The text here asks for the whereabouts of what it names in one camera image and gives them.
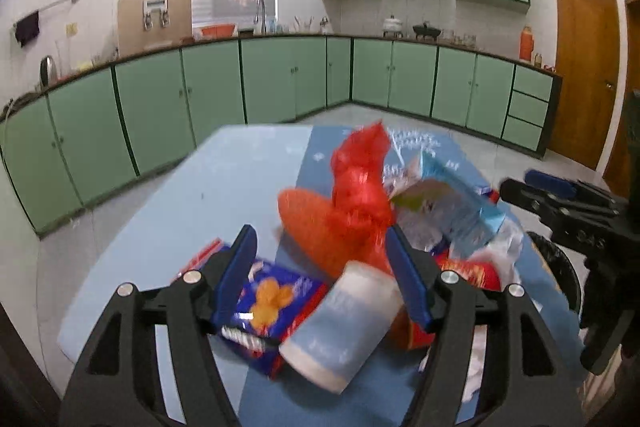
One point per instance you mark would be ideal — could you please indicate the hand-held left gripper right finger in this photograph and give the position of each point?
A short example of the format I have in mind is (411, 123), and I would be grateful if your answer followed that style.
(405, 278)

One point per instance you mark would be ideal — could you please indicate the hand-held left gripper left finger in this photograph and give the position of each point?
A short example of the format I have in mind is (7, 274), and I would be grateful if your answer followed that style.
(240, 268)

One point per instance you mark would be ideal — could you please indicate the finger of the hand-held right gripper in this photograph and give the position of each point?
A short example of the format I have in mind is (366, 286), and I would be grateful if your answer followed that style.
(535, 202)
(550, 183)

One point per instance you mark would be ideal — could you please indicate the blue snack packet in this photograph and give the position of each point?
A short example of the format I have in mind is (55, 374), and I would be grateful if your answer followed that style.
(280, 302)

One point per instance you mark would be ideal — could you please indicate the trash bin with black bag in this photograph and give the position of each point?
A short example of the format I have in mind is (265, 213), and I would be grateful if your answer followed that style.
(560, 267)

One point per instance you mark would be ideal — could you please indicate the white and blue paper cup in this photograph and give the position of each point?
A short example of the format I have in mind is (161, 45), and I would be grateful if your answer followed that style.
(340, 327)

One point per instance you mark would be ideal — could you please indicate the orange foam net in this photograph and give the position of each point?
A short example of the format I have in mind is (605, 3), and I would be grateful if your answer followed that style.
(310, 222)

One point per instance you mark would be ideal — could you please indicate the clear plastic wrap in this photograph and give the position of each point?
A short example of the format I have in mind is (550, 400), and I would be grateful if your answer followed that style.
(422, 232)

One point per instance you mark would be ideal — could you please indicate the white plastic bag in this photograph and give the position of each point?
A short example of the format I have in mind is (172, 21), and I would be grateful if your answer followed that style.
(505, 252)

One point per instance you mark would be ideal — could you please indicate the red snack packet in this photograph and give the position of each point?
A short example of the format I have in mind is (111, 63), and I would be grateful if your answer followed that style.
(472, 274)

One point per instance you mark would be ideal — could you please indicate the light blue carton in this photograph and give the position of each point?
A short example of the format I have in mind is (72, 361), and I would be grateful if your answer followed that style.
(465, 212)

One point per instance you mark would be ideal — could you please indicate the green and white wrapper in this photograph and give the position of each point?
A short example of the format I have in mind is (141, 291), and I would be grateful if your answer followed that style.
(417, 199)

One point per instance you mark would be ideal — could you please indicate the light blue table cover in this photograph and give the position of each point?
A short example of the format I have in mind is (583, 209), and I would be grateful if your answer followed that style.
(175, 207)

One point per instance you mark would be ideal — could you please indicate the red plastic bag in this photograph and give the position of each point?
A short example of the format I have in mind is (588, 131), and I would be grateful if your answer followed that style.
(357, 187)

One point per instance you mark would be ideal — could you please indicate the orange thermos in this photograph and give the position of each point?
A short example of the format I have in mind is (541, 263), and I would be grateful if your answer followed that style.
(526, 44)

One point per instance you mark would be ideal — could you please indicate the blue printed tablecloth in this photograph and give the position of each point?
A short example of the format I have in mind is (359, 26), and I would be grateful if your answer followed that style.
(320, 147)

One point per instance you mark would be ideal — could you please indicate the glass jars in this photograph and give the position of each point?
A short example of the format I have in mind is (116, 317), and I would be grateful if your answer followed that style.
(460, 39)

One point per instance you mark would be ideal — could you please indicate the green base cabinets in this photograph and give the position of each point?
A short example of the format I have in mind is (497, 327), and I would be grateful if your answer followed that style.
(150, 107)

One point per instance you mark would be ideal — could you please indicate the black wok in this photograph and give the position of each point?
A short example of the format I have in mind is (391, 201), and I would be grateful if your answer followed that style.
(426, 32)

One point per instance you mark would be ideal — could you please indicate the white pot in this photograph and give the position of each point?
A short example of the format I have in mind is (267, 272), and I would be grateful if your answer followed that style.
(392, 28)

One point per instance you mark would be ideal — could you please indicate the orange basin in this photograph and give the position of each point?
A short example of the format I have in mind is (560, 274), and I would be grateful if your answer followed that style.
(218, 31)

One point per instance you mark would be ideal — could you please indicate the metal faucet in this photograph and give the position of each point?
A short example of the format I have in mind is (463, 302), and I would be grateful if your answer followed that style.
(261, 14)

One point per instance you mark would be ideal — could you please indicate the wooden cutting board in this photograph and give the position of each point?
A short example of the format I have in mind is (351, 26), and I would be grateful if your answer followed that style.
(130, 32)

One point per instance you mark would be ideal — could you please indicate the metal lid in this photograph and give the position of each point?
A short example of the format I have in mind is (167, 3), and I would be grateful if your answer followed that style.
(47, 71)

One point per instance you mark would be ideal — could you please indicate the dark towel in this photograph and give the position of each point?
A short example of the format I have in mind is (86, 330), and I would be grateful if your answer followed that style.
(26, 29)

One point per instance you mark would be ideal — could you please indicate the metal towel bar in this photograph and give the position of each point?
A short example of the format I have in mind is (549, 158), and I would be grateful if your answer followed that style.
(55, 3)

